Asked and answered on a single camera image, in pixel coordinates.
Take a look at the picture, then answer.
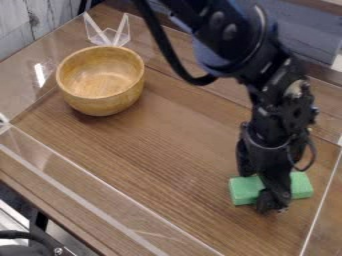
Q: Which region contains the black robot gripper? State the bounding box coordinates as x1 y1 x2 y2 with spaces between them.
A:
235 59 319 214

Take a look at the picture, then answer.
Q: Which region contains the green foam block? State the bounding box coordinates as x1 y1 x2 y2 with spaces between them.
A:
228 172 314 206

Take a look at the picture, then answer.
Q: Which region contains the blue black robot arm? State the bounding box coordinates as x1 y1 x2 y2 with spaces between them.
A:
132 0 319 214

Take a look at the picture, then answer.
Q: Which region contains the light wooden bowl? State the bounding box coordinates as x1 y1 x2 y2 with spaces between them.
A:
56 46 145 116

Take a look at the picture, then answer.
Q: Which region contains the grey blue sofa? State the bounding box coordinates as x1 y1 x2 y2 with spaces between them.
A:
259 0 342 66

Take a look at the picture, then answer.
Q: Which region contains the clear acrylic tray wall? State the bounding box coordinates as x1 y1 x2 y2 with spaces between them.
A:
0 114 223 256

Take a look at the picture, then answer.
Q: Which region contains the clear acrylic corner bracket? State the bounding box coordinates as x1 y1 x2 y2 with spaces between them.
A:
83 13 131 47

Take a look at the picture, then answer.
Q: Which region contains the black cable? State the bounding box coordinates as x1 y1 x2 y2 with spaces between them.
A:
0 229 57 256

